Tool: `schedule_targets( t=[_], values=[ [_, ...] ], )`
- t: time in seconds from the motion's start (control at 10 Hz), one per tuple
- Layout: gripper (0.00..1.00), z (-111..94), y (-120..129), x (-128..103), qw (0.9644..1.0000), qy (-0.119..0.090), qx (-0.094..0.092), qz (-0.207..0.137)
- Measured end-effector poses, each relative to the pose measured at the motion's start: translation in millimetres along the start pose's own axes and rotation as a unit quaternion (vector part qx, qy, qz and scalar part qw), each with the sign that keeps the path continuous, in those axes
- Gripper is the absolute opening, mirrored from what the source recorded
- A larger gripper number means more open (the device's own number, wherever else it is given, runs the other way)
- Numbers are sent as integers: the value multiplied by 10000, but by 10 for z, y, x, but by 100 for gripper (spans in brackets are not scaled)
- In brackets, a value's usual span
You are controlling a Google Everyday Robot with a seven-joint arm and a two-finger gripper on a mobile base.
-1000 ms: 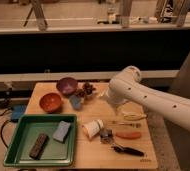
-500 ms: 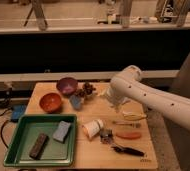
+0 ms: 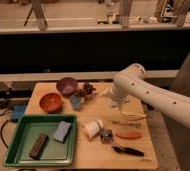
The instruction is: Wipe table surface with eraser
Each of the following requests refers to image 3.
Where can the dark rectangular eraser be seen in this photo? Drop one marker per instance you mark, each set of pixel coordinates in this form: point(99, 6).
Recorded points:
point(38, 146)

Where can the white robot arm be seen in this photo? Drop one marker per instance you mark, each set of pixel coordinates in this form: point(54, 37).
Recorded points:
point(130, 81)

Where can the dark grape bunch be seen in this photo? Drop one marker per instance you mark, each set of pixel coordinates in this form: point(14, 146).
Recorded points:
point(86, 90)

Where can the small blue cup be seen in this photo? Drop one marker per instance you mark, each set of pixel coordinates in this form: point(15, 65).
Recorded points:
point(76, 102)

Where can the light blue cloth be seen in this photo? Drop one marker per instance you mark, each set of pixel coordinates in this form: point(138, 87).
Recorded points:
point(114, 104)

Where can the purple bowl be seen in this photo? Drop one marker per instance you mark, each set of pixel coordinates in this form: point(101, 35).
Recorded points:
point(67, 86)

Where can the white cup on side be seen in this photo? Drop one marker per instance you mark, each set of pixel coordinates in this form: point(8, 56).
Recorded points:
point(92, 128)

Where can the orange bowl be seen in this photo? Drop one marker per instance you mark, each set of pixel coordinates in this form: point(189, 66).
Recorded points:
point(50, 102)

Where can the blue sponge block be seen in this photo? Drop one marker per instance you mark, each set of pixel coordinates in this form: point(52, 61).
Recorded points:
point(61, 131)

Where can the orange carrot toy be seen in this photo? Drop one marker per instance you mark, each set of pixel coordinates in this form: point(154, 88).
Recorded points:
point(130, 136)

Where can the blue box on floor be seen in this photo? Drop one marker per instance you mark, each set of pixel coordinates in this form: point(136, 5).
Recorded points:
point(17, 112)

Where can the black handled tool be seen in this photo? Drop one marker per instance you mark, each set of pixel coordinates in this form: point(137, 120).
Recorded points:
point(127, 150)

